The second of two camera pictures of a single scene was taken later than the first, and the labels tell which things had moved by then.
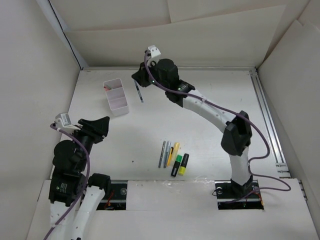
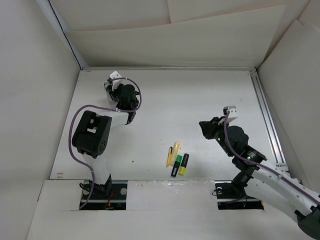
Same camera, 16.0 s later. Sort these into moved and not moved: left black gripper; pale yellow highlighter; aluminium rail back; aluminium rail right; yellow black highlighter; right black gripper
Moved: left black gripper; right black gripper
Not moved: aluminium rail back; yellow black highlighter; pale yellow highlighter; aluminium rail right
